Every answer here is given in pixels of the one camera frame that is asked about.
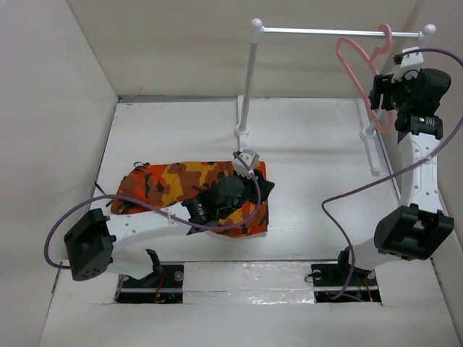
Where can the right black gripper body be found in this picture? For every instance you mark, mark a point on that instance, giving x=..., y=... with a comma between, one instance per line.
x=396, y=95

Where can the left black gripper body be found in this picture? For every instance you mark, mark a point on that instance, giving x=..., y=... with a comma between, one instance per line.
x=249, y=192

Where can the orange camouflage trousers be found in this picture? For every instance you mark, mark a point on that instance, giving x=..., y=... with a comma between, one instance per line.
x=163, y=185

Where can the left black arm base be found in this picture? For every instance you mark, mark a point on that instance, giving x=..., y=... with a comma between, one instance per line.
x=164, y=285

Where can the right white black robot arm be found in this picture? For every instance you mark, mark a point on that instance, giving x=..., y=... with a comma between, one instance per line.
x=418, y=226

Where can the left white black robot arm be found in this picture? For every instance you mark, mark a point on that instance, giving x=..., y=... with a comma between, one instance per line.
x=100, y=243

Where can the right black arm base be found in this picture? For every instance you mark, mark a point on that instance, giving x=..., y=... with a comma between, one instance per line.
x=329, y=278

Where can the white metal clothes rack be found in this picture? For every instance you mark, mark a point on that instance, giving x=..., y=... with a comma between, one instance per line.
x=326, y=74

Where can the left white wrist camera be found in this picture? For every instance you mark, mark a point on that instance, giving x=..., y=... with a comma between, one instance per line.
x=244, y=162

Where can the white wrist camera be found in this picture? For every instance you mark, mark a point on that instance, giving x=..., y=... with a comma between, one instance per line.
x=244, y=162
x=407, y=65

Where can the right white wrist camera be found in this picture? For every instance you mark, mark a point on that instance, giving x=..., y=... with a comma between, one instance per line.
x=407, y=65

